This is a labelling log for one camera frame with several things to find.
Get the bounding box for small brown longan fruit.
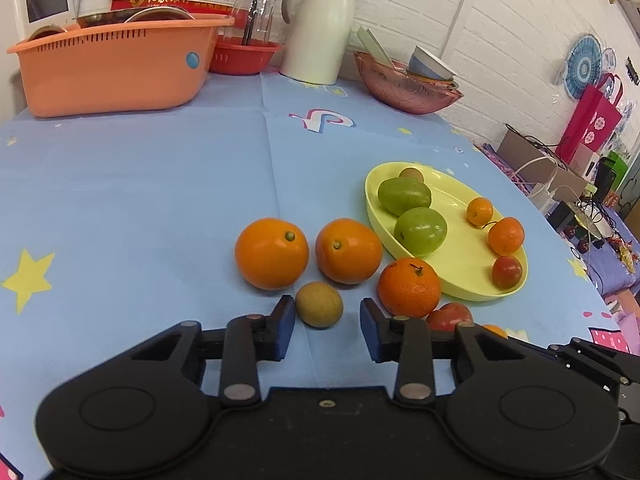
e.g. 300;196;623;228
295;282;344;330

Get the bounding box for small yellow-orange fruit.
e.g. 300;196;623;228
483;324;508;338

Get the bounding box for tangerine with stem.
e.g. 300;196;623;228
376;258;442;318

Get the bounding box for left orange on table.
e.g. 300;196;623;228
234;218;309;290

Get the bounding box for orange on table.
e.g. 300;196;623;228
314;218;383;285
234;218;309;290

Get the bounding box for yellow plastic plate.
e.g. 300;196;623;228
364;162;528;302

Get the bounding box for middle orange on table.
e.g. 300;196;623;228
314;218;383;285

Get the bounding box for green fruit front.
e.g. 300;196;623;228
394;207;448;257

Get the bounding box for green fruit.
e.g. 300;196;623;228
394;207;448;257
378;177;432;217

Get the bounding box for red plum on plate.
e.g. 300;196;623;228
491;256;523;289

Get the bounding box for large tangerine on plate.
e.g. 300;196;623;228
487;217;525;256

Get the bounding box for green fruit back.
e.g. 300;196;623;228
378;177;432;217

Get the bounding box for small orange on plate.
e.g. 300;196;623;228
465;197;494;228

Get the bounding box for small brown fruit on plate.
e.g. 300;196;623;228
399;167;424;183

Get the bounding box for blue cartoon tablecloth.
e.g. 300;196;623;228
1;73;627;479

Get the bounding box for black power adapter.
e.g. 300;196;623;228
547;200;575;233

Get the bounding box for white charger plug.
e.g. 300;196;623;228
528;183;556;216

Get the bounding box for cardboard box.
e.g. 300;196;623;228
497;124;588;202

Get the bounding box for pink glass bowl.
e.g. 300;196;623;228
354;52;463;115

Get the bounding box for white blue ceramic bowl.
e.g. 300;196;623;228
408;46;458;80

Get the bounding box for red plastic basket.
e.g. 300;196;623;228
209;37;281;76

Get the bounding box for pink gift bag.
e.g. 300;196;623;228
555;73;624;164

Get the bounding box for white green dish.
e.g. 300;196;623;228
357;27;395;70

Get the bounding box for orange plastic basin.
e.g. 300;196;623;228
6;14;233;118

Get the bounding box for white thermos jug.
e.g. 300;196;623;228
280;0;355;84

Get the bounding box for glass pitcher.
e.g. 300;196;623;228
224;0;276;46

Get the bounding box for blue paper fan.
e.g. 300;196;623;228
553;34;602;101

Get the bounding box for metal dishes in basin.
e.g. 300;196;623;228
28;6;194;40

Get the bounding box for white appliance with screen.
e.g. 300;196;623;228
11;0;77;42

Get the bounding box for white charging cable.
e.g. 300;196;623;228
512;155;560;196

